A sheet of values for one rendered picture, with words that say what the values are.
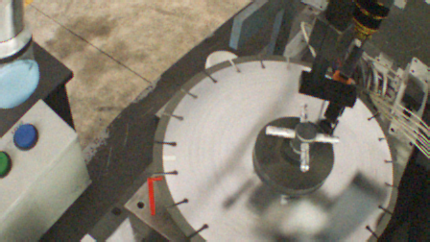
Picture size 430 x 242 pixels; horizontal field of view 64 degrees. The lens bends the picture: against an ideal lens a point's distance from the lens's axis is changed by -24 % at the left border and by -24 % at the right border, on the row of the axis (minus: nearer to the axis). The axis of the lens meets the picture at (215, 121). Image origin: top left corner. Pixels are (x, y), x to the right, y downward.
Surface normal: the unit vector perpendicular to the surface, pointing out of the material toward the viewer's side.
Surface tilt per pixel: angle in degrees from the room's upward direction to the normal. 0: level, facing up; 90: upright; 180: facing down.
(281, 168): 5
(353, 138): 0
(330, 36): 90
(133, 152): 0
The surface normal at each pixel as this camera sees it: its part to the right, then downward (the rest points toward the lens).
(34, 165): 0.11, -0.59
